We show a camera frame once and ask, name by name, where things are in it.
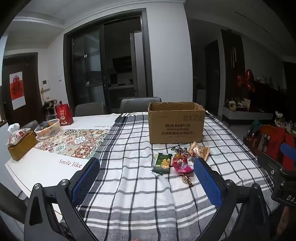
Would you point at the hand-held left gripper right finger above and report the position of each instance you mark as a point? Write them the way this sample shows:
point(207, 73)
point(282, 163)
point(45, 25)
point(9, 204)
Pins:
point(208, 183)

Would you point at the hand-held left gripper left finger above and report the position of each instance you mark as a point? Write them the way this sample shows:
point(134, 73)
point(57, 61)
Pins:
point(84, 183)

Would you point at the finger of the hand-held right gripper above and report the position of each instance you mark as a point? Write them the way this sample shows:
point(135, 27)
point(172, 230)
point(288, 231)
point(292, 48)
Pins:
point(289, 153)

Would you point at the red jelly cup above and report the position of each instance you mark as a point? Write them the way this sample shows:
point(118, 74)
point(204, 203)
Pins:
point(181, 160)

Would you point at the brown cardboard box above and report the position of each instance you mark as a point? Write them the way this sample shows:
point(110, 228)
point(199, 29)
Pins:
point(175, 125)

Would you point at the person's right forearm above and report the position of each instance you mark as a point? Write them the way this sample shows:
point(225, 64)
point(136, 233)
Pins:
point(289, 222)

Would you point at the red chair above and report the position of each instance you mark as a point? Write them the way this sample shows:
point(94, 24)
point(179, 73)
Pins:
point(275, 139)

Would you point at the pink snack packet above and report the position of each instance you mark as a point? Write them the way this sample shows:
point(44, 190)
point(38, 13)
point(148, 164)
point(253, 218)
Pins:
point(182, 168)

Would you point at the beige snack packet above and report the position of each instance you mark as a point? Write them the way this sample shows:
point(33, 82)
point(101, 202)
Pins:
point(194, 149)
point(204, 153)

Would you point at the white artificial flowers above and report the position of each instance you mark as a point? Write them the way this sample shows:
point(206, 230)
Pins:
point(283, 121)

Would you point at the orange jelly cup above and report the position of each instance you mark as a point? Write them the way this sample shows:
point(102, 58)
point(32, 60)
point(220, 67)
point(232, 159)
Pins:
point(177, 154)

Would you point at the blue wrapped candy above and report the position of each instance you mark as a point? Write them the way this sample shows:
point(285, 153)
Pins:
point(181, 150)

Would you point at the green cloth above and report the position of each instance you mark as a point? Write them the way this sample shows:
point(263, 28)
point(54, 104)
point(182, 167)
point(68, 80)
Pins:
point(256, 126)

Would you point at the patterned table runner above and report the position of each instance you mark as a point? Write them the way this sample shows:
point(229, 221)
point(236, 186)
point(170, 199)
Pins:
point(74, 141)

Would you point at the white lettered table mat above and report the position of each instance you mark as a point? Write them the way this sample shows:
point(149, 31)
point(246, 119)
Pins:
point(44, 166)

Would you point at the green snack packet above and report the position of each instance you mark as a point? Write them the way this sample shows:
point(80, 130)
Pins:
point(163, 164)

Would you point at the black white checked tablecloth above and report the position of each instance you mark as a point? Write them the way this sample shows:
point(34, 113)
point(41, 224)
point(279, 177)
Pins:
point(134, 197)

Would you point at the white low cabinet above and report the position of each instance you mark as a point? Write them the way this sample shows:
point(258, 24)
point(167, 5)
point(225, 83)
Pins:
point(247, 115)

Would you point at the red gift bag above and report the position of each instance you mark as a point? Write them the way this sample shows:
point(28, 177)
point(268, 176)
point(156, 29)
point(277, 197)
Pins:
point(64, 114)

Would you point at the woven brown box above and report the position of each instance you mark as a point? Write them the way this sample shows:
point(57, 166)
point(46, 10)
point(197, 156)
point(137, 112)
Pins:
point(22, 148)

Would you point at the grey chair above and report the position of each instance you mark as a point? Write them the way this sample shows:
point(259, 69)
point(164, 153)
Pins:
point(89, 109)
point(30, 125)
point(138, 104)

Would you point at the floral fabric tissue pouch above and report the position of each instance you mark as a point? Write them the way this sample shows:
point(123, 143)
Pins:
point(18, 135)

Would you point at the small white rack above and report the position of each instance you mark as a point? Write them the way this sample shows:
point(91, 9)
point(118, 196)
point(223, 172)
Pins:
point(49, 109)

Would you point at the red balloons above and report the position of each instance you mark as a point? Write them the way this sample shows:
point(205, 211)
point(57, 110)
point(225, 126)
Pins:
point(246, 80)

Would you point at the dark tall cabinet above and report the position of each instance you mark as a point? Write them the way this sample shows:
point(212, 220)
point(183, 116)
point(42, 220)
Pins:
point(232, 69)

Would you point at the dark wooden door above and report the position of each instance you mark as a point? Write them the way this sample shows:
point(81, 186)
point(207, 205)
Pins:
point(30, 92)

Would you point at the dark framed sliding glass door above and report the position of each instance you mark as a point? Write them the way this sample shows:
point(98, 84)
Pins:
point(92, 69)

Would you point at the red white door poster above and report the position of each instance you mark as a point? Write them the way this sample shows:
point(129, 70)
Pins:
point(17, 90)

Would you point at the grey refrigerator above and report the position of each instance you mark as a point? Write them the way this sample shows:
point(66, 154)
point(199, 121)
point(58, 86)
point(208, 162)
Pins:
point(138, 64)

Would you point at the white wall intercom panel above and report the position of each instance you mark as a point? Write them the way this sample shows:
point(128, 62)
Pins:
point(46, 84)

